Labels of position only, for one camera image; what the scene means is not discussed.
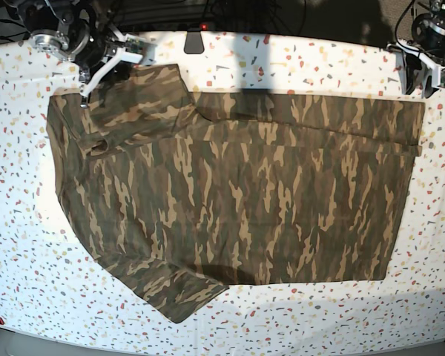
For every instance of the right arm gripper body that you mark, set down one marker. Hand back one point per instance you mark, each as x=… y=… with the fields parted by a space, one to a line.
x=95 y=48

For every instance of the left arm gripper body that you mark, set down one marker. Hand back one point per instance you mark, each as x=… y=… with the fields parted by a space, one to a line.
x=428 y=60

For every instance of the camouflage T-shirt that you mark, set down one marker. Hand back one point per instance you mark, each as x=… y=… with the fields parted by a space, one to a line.
x=180 y=195

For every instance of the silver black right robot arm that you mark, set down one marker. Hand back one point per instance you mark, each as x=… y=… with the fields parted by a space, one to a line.
x=72 y=32

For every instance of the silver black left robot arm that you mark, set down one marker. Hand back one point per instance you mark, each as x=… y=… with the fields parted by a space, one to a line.
x=428 y=32

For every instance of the black power strip red light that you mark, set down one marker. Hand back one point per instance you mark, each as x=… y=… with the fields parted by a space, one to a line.
x=172 y=26

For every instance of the green wrist camera board right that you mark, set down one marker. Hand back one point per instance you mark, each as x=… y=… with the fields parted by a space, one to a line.
x=135 y=46

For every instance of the dark grey camera mount foot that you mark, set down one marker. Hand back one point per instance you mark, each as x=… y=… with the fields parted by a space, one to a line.
x=193 y=43

